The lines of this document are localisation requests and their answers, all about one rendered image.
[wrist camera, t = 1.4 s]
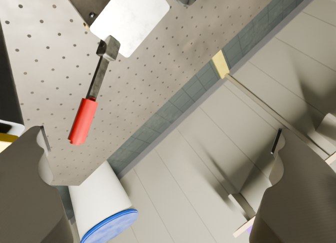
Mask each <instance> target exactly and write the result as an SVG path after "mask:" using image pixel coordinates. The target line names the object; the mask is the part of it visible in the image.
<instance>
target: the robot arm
mask: <svg viewBox="0 0 336 243"><path fill-rule="evenodd" d="M49 152H51V148H50V144H49V141H48V138H47V135H46V132H45V129H44V126H43V125H42V126H37V125H36V126H32V127H31V128H29V129H28V130H27V131H26V132H25V133H23V134H22V135H21V136H20V137H18V138H17V139H16V140H15V141H14V142H12V143H11V144H10V145H9V146H8V147H6V148H5V149H4V150H3V151H1V152H0V243H74V237H73V234H72V230H71V227H70V224H69V220H68V217H67V214H66V211H65V208H64V205H63V202H62V200H61V197H60V194H59V191H58V189H57V188H56V187H54V186H51V185H50V184H51V182H52V180H53V174H52V171H51V168H50V165H49V162H48V159H47V156H48V154H49ZM271 154H273V156H274V158H275V161H274V164H273V166H272V169H271V172H270V175H269V181H270V183H271V185H272V186H271V187H268V188H267V189H266V190H265V191H264V194H263V197H262V199H261V202H260V205H259V207H258V210H257V213H256V216H255V218H254V221H253V225H252V228H251V232H250V235H249V243H336V173H335V171H334V170H333V169H332V168H331V167H330V166H329V165H328V164H327V163H326V162H325V161H324V160H323V159H322V158H321V157H320V156H319V155H318V154H317V153H316V152H315V151H314V150H312V149H311V148H310V147H309V146H308V145H307V144H306V143H304V142H303V141H302V140H301V139H300V138H299V137H298V136H297V135H295V134H294V133H293V132H292V131H291V130H289V129H286V128H283V129H281V128H279V129H278V131H277V134H276V137H275V140H274V143H273V146H272V150H271Z"/></svg>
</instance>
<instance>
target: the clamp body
mask: <svg viewBox="0 0 336 243"><path fill-rule="evenodd" d="M68 1H69V3H70V4H71V5H72V7H73V8H74V9H75V11H76V12H77V13H78V15H79V16H80V17H81V19H82V20H83V21H84V23H83V25H84V26H85V28H86V29H87V30H90V31H91V32H92V33H93V34H94V35H96V36H98V37H99V38H100V39H102V40H103V41H105V40H106V38H107V37H109V36H111V37H113V38H114V39H115V40H117V41H118V42H119V43H120V44H121V46H120V49H119V53H121V54H122V55H123V56H125V57H126V58H128V57H129V56H130V55H131V54H132V53H133V52H134V51H135V49H136V48H137V47H138V46H139V45H140V44H141V42H142V41H143V40H144V39H145V38H146V36H147V35H148V34H149V33H150V32H151V31H152V29H153V28H154V27H155V26H156V25H157V24H158V22H159V21H160V20H161V19H162V18H163V16H164V15H165V14H166V13H167V12H168V11H169V9H170V6H169V4H168V3H167V1H166V0H68Z"/></svg>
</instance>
